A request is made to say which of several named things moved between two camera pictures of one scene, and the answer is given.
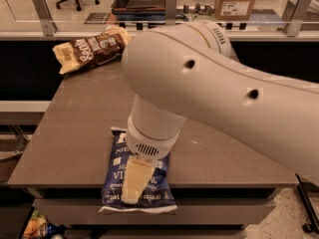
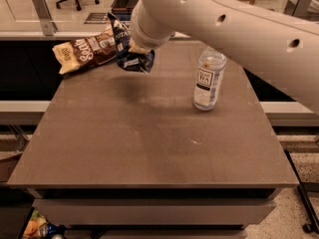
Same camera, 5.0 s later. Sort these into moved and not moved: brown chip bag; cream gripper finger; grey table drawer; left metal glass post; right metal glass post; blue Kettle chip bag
Moved: blue Kettle chip bag; cream gripper finger
Not moved: brown chip bag; left metal glass post; right metal glass post; grey table drawer
